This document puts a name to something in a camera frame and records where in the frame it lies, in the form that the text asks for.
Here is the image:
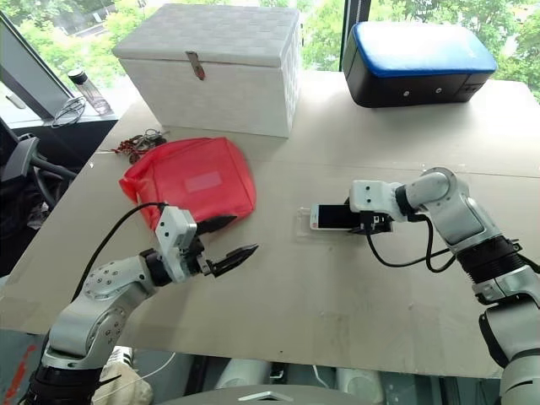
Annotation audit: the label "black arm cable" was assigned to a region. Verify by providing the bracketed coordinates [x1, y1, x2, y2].
[365, 213, 461, 273]
[70, 202, 170, 301]

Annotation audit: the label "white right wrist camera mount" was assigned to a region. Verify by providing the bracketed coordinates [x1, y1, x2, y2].
[348, 180, 398, 213]

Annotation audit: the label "white smartphone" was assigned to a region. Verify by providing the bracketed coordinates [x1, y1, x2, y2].
[310, 203, 360, 231]

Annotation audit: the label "clear bottle with black cap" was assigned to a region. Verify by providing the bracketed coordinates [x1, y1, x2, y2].
[67, 69, 111, 116]

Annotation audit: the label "dark window frame post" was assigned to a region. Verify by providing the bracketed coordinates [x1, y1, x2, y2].
[338, 0, 373, 73]

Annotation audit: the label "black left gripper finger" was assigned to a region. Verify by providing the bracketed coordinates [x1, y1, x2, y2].
[208, 243, 260, 278]
[197, 215, 239, 235]

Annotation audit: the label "red plastic pouch bag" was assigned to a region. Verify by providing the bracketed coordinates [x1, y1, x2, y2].
[118, 136, 258, 232]

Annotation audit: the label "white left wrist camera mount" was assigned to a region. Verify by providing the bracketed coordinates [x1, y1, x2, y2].
[154, 205, 198, 283]

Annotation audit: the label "key bunch with red cord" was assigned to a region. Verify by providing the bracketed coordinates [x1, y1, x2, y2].
[110, 129, 170, 164]

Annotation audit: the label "thin wire eyeglasses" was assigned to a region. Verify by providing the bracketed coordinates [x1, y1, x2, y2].
[51, 94, 88, 129]

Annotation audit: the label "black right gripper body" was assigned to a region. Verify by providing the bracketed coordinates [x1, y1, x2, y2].
[357, 209, 395, 236]

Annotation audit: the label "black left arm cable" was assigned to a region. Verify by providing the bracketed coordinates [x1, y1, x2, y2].
[70, 202, 170, 301]

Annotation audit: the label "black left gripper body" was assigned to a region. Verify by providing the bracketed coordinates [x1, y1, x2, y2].
[181, 235, 213, 278]

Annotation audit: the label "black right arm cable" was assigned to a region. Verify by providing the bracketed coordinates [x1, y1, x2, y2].
[365, 213, 461, 273]

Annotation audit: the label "white woven storage box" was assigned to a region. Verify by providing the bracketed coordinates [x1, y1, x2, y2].
[111, 3, 302, 139]

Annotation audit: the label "white sneaker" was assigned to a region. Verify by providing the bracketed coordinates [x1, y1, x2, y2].
[89, 345, 154, 405]

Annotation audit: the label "black case with blue lid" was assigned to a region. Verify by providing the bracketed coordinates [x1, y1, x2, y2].
[341, 20, 499, 109]

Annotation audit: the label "black office chair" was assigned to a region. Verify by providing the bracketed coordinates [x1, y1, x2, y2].
[0, 116, 79, 279]

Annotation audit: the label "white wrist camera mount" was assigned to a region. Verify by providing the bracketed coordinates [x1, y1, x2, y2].
[154, 205, 198, 283]
[348, 180, 398, 213]

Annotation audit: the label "smartphone in clear case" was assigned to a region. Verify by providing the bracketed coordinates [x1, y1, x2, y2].
[294, 205, 359, 242]

